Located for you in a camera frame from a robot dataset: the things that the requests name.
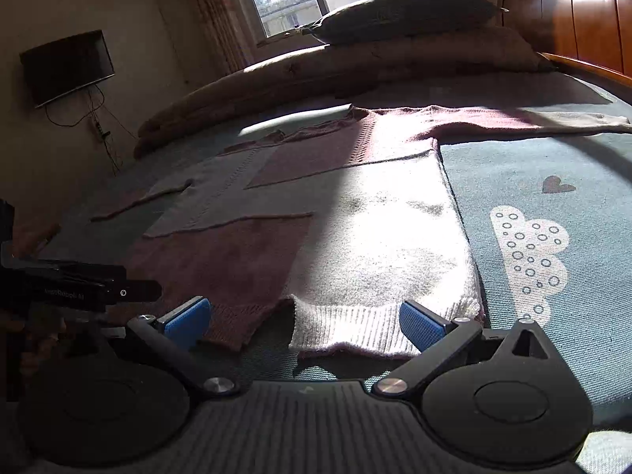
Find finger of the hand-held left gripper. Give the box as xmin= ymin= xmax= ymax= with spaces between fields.
xmin=105 ymin=280 xmax=163 ymax=302

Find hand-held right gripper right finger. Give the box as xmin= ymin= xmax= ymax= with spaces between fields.
xmin=372 ymin=299 xmax=564 ymax=399

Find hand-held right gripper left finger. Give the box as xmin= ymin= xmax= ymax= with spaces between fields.
xmin=106 ymin=297 xmax=241 ymax=397

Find pink and white knit sweater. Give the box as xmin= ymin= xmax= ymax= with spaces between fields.
xmin=91 ymin=105 xmax=632 ymax=360

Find person's left hand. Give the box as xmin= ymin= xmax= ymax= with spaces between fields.
xmin=20 ymin=313 xmax=70 ymax=377

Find pink floral folded quilt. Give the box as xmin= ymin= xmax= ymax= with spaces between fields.
xmin=133 ymin=24 xmax=559 ymax=159

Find pink curtain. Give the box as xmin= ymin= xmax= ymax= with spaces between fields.
xmin=178 ymin=0 xmax=258 ymax=75

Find blue floral pillow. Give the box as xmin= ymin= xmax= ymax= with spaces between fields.
xmin=301 ymin=0 xmax=509 ymax=45

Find wooden headboard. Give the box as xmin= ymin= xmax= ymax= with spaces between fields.
xmin=496 ymin=0 xmax=632 ymax=90

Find black wall cables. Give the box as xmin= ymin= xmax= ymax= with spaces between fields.
xmin=44 ymin=84 xmax=139 ymax=176

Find wall television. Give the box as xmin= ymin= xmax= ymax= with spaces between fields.
xmin=20 ymin=30 xmax=115 ymax=109

